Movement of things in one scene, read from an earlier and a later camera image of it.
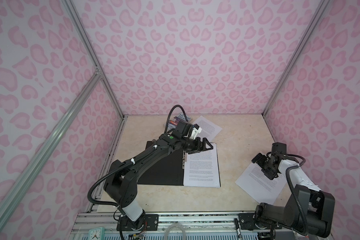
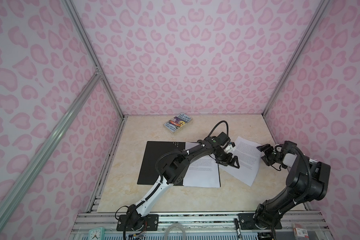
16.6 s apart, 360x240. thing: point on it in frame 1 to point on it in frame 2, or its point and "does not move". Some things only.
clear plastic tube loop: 170,226 does not move
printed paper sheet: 254,182 to 203,171
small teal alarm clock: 97,233 does not move
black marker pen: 237,228 does not move
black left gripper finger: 203,144 to 233,161
